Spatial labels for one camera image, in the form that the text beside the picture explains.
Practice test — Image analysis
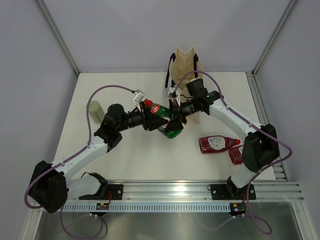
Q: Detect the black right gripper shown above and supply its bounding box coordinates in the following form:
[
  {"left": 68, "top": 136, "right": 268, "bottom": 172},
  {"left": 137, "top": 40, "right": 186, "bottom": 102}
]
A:
[{"left": 163, "top": 97, "right": 199, "bottom": 133}]

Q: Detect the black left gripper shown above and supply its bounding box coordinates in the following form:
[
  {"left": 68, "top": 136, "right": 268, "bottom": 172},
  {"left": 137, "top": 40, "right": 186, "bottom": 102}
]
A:
[{"left": 116, "top": 101, "right": 167, "bottom": 132}]

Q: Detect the green dish soap bottle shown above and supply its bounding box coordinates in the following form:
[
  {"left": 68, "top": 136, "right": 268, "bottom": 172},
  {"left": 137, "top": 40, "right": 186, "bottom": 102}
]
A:
[{"left": 143, "top": 99, "right": 182, "bottom": 139}]

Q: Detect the red bottle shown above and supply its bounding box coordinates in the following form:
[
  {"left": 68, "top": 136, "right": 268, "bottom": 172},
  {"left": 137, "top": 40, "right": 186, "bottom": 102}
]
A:
[
  {"left": 228, "top": 145, "right": 244, "bottom": 165},
  {"left": 198, "top": 135, "right": 241, "bottom": 154}
]

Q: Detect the sage green bottle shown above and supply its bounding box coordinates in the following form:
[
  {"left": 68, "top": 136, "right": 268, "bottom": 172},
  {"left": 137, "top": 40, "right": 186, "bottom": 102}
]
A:
[{"left": 85, "top": 100, "right": 105, "bottom": 124}]

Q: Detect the beige canvas tote bag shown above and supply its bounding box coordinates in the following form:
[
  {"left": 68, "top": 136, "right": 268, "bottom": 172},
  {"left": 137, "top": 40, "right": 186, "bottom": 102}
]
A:
[{"left": 163, "top": 44, "right": 205, "bottom": 126}]

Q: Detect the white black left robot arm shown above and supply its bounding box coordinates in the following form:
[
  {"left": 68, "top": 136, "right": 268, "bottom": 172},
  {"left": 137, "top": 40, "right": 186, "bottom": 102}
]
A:
[{"left": 24, "top": 103, "right": 170, "bottom": 213}]

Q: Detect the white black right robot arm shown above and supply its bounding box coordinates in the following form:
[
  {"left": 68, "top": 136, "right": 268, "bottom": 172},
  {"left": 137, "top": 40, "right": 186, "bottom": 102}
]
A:
[{"left": 167, "top": 78, "right": 280, "bottom": 200}]

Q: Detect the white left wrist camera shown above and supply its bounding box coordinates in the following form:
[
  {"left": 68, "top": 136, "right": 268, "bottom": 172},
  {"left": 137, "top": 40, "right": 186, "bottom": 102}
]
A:
[{"left": 133, "top": 89, "right": 145, "bottom": 111}]

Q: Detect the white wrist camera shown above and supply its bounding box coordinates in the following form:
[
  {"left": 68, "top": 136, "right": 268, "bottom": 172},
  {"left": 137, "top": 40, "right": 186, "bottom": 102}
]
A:
[
  {"left": 166, "top": 87, "right": 181, "bottom": 106},
  {"left": 133, "top": 89, "right": 145, "bottom": 111}
]

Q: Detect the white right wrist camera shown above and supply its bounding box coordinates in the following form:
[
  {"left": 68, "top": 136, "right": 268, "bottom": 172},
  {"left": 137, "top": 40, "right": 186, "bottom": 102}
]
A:
[{"left": 166, "top": 87, "right": 181, "bottom": 106}]

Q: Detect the aluminium mounting rail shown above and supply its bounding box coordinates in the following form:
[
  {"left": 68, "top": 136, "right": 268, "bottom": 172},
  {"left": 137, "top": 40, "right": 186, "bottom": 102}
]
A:
[{"left": 62, "top": 181, "right": 305, "bottom": 202}]

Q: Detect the white slotted cable duct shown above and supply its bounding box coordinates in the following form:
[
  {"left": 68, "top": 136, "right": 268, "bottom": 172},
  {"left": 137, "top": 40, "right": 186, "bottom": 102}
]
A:
[{"left": 63, "top": 202, "right": 231, "bottom": 213}]

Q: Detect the right aluminium frame post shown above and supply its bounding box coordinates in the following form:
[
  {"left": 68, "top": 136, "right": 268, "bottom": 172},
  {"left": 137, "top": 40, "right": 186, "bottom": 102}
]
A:
[{"left": 251, "top": 0, "right": 299, "bottom": 77}]

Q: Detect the aluminium frame post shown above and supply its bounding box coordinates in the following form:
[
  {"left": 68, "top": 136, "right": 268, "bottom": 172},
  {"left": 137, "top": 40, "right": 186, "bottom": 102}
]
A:
[
  {"left": 251, "top": 0, "right": 299, "bottom": 77},
  {"left": 34, "top": 0, "right": 81, "bottom": 77}
]

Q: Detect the left aluminium frame post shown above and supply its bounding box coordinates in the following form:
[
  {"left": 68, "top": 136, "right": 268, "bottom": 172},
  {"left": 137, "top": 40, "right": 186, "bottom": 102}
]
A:
[{"left": 34, "top": 0, "right": 81, "bottom": 77}]

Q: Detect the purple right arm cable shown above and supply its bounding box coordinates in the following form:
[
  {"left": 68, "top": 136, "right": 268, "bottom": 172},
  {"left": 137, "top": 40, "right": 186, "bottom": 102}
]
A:
[{"left": 173, "top": 70, "right": 293, "bottom": 236}]

